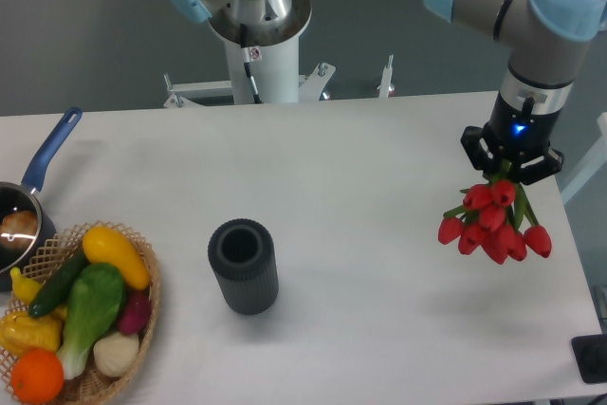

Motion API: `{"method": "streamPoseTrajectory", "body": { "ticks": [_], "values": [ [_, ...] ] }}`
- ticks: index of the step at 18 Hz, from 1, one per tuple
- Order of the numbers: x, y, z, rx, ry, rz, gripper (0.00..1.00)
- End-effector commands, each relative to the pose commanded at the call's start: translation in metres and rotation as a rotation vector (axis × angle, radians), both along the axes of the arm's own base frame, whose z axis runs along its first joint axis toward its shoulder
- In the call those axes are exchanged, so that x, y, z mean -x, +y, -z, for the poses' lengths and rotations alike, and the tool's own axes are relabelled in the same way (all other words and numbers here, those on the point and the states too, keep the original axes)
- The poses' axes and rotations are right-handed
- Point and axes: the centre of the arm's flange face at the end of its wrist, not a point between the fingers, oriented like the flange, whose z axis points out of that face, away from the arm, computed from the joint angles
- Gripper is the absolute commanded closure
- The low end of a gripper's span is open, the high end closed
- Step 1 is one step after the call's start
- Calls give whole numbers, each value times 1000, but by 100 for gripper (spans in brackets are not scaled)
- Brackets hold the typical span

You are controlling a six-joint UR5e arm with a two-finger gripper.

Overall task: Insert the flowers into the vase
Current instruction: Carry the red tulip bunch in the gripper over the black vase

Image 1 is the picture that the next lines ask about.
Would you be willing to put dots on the red tulip bouquet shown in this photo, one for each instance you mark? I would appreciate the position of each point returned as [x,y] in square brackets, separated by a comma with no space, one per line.
[497,217]

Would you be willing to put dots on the black device at edge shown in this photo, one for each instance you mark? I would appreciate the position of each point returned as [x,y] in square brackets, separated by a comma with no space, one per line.
[590,355]

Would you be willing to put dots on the yellow squash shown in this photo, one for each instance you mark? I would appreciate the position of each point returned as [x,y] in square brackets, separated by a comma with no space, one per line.
[102,244]

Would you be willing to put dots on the dark grey ribbed vase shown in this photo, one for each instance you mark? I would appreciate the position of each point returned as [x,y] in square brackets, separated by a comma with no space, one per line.
[242,257]

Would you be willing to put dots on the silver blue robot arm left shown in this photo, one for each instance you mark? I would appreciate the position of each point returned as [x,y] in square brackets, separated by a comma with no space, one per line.
[261,43]

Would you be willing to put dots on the yellow bell pepper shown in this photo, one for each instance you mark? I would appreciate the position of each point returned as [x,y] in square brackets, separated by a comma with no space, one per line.
[20,333]

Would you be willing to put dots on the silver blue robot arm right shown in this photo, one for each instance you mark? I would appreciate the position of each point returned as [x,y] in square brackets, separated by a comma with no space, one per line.
[548,42]

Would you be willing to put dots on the brown bread roll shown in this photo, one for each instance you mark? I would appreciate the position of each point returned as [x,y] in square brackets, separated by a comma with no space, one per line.
[19,230]

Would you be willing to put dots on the blue handled saucepan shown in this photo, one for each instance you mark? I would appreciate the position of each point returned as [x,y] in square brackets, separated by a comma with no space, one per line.
[23,196]

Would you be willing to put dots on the white garlic bulb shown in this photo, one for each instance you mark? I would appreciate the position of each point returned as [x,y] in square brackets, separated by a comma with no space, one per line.
[114,354]

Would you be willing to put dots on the woven wicker basket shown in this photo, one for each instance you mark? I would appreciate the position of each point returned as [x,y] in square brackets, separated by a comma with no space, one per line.
[91,387]

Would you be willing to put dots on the green bok choy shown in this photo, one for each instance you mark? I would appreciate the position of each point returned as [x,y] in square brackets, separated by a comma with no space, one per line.
[93,305]

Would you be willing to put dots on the orange fruit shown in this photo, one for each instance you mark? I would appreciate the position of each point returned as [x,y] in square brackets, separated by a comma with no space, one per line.
[37,377]

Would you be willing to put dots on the green cucumber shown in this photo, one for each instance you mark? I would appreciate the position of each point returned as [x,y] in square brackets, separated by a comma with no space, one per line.
[56,289]

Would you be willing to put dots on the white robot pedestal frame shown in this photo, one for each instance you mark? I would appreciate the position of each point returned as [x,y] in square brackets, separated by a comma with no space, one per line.
[258,74]

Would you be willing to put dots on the yellow banana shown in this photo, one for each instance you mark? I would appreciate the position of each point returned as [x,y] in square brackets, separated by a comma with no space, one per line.
[26,289]

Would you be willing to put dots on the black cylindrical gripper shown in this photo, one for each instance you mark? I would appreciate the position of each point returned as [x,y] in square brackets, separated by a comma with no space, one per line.
[517,134]

